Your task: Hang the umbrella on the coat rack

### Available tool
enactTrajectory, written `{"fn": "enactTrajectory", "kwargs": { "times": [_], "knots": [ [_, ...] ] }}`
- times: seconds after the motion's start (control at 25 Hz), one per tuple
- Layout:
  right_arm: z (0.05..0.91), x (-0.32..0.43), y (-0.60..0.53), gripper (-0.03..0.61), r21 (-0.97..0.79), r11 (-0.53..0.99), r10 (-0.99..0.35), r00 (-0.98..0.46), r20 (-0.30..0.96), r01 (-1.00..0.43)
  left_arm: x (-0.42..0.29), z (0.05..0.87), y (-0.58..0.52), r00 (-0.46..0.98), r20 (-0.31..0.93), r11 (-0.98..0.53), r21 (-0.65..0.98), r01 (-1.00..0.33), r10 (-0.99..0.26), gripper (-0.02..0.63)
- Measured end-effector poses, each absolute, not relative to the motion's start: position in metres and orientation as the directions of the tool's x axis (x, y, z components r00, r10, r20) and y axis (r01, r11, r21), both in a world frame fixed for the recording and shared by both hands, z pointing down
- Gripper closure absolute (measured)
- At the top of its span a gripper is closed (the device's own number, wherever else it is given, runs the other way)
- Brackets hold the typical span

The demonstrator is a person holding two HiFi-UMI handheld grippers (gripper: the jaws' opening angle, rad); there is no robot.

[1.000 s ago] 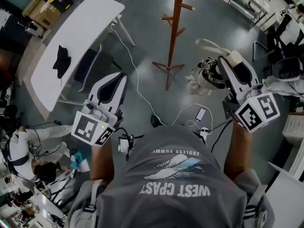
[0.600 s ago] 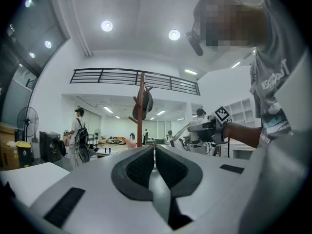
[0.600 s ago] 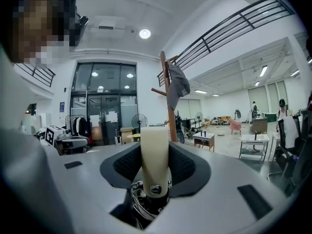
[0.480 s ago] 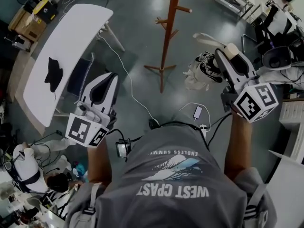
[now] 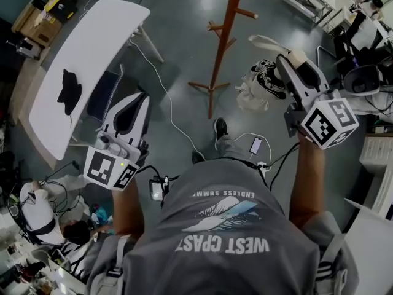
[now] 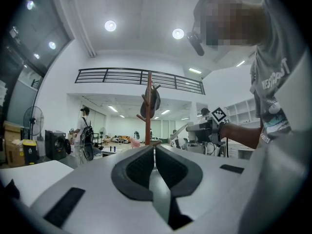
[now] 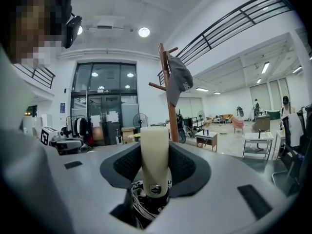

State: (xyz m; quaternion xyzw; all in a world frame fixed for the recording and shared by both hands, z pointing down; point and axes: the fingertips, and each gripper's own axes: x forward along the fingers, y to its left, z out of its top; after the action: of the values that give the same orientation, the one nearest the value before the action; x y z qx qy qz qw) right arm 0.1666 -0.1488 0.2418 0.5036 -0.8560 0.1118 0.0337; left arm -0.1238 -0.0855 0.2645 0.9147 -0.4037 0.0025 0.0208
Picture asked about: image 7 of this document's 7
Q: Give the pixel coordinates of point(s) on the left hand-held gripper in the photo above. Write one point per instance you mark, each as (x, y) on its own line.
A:
(65, 142)

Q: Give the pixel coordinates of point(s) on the yellow and black box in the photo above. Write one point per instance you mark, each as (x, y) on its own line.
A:
(137, 137)

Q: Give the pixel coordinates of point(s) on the white metal cart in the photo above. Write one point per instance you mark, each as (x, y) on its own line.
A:
(258, 140)

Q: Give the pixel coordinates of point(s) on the pink chair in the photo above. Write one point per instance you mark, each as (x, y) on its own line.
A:
(237, 124)

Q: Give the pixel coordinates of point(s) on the clothes rack with garments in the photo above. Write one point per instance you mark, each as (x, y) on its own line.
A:
(79, 129)

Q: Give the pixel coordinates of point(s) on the cardboard box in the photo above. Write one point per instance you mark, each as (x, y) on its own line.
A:
(127, 135)

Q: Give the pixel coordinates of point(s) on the black head camera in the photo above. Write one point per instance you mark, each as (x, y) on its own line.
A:
(73, 30)

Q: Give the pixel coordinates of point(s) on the black scooter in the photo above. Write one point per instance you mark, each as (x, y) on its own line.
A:
(181, 128)

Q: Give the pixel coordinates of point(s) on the white standing fan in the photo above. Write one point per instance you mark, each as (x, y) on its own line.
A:
(200, 114)

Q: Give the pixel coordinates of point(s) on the person's head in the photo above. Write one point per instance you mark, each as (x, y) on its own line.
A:
(36, 25)

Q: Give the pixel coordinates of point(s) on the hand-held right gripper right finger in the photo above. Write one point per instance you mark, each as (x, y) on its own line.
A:
(219, 203)

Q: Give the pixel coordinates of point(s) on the brown cabinet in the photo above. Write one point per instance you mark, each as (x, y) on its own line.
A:
(262, 123)

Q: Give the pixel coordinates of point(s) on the ceiling air conditioner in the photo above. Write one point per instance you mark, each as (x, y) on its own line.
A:
(106, 24)

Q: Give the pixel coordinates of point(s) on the black office chair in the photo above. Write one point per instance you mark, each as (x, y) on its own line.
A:
(295, 140)

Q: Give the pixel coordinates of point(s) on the grey cap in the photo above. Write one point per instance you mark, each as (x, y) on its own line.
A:
(178, 82)

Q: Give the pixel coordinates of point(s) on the red wooden coat stand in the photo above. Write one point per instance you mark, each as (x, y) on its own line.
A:
(172, 121)

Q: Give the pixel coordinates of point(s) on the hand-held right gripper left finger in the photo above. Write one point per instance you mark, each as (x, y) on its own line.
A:
(85, 191)

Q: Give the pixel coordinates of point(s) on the white side table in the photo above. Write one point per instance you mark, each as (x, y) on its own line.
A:
(206, 138)

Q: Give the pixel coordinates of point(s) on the black standing fan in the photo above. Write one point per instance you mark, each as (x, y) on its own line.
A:
(140, 121)

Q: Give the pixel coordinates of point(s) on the long black balcony railing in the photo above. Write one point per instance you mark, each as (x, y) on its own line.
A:
(231, 21)

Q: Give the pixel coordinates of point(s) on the grey printed t-shirt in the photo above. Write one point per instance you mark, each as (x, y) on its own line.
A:
(17, 101)

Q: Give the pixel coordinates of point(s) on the short black railing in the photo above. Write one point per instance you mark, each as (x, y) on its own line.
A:
(36, 74)

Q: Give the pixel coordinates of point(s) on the black framed glass door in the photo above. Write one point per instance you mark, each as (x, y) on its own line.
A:
(104, 111)

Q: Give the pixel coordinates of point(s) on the round ceiling lamp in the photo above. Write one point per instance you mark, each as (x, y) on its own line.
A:
(144, 32)

